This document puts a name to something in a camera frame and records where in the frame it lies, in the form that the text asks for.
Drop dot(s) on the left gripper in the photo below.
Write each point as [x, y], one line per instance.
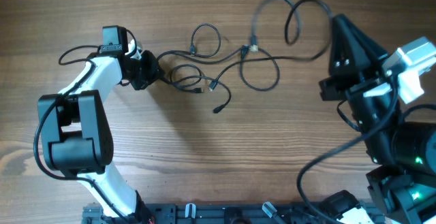
[153, 69]

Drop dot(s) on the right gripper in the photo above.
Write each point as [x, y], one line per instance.
[349, 84]

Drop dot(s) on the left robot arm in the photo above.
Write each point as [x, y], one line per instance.
[73, 140]

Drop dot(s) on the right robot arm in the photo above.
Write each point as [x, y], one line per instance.
[403, 184]

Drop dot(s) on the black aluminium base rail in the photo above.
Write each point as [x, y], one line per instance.
[242, 213]

